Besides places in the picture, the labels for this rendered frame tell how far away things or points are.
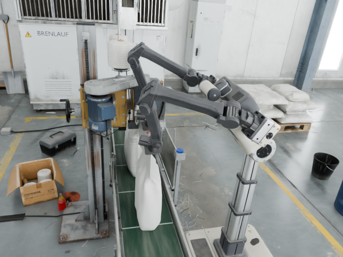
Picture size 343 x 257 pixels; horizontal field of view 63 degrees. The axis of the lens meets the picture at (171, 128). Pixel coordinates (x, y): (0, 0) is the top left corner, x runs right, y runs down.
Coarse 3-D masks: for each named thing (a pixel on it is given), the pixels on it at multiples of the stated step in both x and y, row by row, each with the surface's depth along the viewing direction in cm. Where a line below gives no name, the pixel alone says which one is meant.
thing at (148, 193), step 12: (144, 132) 213; (144, 156) 212; (144, 168) 197; (156, 168) 203; (144, 180) 190; (156, 180) 191; (144, 192) 189; (156, 192) 191; (144, 204) 194; (156, 204) 195; (144, 216) 198; (156, 216) 200; (144, 228) 204
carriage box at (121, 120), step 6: (84, 90) 196; (120, 90) 202; (126, 90) 202; (84, 96) 198; (120, 96) 204; (126, 96) 204; (84, 102) 200; (120, 102) 206; (126, 102) 206; (84, 108) 201; (120, 108) 208; (126, 108) 208; (84, 114) 204; (120, 114) 210; (126, 114) 211; (84, 120) 205; (120, 120) 212; (126, 120) 213; (84, 126) 207; (114, 126) 213; (120, 126) 215; (126, 126) 215
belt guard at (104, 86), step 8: (96, 80) 188; (104, 80) 189; (112, 80) 191; (120, 80) 192; (128, 80) 193; (88, 88) 176; (96, 88) 175; (104, 88) 177; (112, 88) 182; (120, 88) 188
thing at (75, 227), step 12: (72, 204) 278; (84, 204) 279; (72, 216) 264; (84, 216) 258; (96, 216) 248; (108, 216) 267; (60, 228) 250; (72, 228) 251; (84, 228) 252; (96, 228) 247; (108, 228) 254; (60, 240) 238; (72, 240) 239
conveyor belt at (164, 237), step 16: (128, 176) 266; (128, 192) 245; (128, 208) 228; (128, 224) 212; (160, 224) 214; (128, 240) 199; (144, 240) 200; (160, 240) 201; (176, 240) 202; (128, 256) 187; (144, 256) 188; (160, 256) 189; (176, 256) 190
